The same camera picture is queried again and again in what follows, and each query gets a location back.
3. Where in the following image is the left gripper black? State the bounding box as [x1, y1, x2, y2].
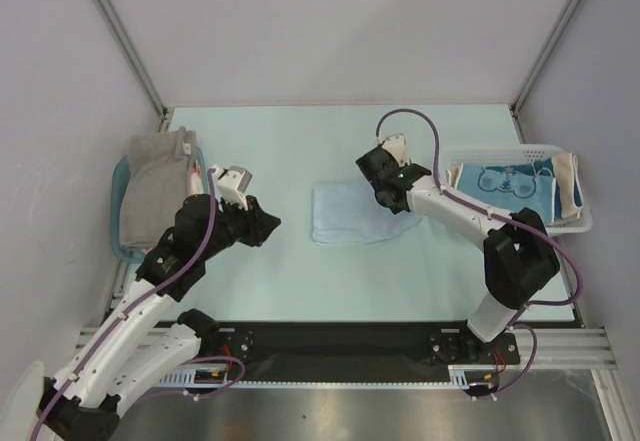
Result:
[199, 191, 281, 260]

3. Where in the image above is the light blue towel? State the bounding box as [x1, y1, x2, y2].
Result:
[311, 181, 422, 246]

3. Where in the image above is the teal beige Doraemon towel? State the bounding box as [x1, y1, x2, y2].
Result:
[446, 153, 587, 230]

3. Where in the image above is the dark blue towel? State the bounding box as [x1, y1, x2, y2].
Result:
[446, 163, 560, 226]

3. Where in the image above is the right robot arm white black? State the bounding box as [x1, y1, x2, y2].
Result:
[356, 140, 560, 363]

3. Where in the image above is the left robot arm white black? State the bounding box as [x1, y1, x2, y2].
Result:
[31, 194, 281, 440]

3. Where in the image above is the white plastic mesh basket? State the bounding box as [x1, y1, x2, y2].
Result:
[439, 144, 593, 236]

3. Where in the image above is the grey pink folded towel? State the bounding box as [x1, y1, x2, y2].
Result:
[118, 127, 207, 252]

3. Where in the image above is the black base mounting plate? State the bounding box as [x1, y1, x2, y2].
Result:
[99, 305, 584, 385]

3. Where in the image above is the translucent teal tray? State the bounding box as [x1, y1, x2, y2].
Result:
[110, 148, 205, 264]

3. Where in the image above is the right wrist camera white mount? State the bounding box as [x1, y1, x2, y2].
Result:
[377, 134, 411, 168]

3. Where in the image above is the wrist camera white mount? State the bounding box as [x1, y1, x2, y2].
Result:
[377, 134, 411, 168]
[208, 165, 253, 211]

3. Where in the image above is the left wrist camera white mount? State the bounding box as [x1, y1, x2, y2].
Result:
[208, 165, 253, 211]

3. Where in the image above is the white slotted cable duct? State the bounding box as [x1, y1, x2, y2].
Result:
[154, 363, 498, 391]

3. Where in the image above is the aluminium extrusion rail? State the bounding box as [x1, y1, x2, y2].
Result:
[75, 327, 617, 370]

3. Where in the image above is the left corner aluminium post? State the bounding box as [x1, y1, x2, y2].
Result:
[93, 0, 168, 123]

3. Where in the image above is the corner aluminium post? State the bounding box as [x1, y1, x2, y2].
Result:
[93, 0, 168, 123]
[510, 0, 584, 118]

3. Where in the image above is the right corner aluminium post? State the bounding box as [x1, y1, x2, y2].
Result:
[510, 0, 584, 118]

